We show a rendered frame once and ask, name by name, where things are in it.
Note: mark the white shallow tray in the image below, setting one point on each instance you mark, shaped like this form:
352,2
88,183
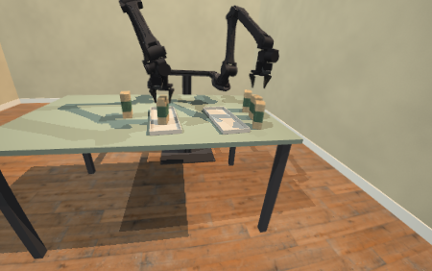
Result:
172,127

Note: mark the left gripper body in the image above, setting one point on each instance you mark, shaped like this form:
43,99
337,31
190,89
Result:
253,72

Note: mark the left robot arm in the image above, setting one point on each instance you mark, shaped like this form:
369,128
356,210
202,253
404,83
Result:
268,54

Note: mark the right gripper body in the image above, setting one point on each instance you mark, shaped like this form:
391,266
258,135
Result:
165,88

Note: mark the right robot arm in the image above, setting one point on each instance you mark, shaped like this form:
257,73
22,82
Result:
147,40

